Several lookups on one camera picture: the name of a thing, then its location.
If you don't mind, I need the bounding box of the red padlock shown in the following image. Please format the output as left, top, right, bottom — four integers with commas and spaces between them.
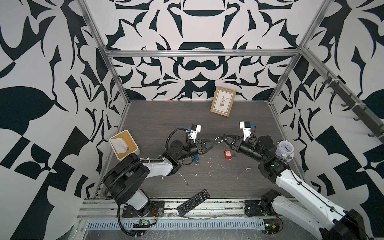
224, 145, 233, 160

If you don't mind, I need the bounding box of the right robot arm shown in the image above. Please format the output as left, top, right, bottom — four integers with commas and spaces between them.
220, 135, 370, 240

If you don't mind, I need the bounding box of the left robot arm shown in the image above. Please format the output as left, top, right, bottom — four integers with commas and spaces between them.
102, 125, 221, 237

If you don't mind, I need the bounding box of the black remote control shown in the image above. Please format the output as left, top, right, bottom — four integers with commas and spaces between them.
177, 190, 210, 217

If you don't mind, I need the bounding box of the white tissue box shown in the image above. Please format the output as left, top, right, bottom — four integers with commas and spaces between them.
109, 130, 141, 161

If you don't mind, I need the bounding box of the right green circuit board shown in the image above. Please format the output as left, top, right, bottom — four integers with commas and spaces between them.
262, 220, 281, 236

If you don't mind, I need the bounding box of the green circuit board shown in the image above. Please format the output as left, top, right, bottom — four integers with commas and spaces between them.
132, 219, 157, 229
262, 220, 281, 236

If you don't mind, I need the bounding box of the left green circuit board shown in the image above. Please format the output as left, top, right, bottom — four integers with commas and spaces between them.
132, 219, 157, 229

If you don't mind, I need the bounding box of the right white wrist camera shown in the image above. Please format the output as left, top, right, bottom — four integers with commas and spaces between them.
240, 121, 255, 141

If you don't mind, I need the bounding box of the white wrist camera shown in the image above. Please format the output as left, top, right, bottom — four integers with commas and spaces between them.
186, 125, 201, 145
240, 121, 255, 141

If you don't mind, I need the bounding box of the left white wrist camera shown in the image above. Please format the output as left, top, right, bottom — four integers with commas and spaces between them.
186, 125, 201, 145

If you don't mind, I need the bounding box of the wooden picture frame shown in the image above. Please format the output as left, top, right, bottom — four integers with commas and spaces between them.
210, 87, 237, 117

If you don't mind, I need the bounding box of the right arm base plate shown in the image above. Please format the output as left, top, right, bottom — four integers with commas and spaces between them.
244, 200, 270, 217

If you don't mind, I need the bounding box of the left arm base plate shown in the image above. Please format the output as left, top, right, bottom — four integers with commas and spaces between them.
122, 201, 165, 218

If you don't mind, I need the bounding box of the white cable duct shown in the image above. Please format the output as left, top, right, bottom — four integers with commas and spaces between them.
87, 219, 265, 231

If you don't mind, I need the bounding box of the wall coat hook rail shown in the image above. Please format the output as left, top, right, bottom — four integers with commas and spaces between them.
322, 71, 384, 145

